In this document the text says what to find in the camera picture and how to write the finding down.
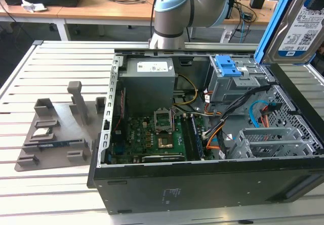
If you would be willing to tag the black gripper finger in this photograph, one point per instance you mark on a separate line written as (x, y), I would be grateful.
(317, 2)

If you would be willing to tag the hard disk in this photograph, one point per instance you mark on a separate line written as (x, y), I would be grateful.
(291, 32)

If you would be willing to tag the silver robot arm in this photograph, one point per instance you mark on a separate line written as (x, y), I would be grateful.
(172, 14)

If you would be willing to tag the grey metal disk bay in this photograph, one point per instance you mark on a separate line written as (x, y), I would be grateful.
(265, 133)
(273, 149)

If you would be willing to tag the black speaker box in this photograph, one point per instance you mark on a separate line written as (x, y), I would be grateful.
(231, 4)

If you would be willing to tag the white power strip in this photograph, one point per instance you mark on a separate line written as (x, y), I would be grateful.
(226, 37)

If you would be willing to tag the blue plastic drive latch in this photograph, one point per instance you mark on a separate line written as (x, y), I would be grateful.
(227, 69)

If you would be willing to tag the grey metal drive cage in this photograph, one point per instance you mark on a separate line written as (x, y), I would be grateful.
(227, 88)

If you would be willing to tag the blue RAM stick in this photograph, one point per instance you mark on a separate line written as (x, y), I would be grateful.
(58, 144)
(196, 136)

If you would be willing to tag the black RAM slot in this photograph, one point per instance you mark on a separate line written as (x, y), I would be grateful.
(184, 136)
(190, 139)

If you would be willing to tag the grey Dell power supply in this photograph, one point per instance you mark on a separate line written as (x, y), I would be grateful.
(146, 90)

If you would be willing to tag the long wooden desk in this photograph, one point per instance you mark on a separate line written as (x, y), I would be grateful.
(114, 9)

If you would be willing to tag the CPU socket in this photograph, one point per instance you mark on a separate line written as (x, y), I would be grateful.
(165, 143)

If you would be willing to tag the black PC case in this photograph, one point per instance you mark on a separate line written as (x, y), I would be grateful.
(202, 184)

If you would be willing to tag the black graphics card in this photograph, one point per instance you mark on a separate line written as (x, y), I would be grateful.
(162, 158)

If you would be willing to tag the green motherboard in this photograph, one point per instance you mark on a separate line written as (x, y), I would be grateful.
(141, 136)

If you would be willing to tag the grey parts rack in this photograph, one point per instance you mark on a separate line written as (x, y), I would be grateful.
(63, 123)

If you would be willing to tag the crumpled white paper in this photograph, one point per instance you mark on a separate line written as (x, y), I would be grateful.
(33, 5)

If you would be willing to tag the short wooden desk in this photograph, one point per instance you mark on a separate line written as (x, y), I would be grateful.
(30, 16)

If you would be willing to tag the silver CPU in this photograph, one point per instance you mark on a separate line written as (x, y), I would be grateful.
(41, 132)

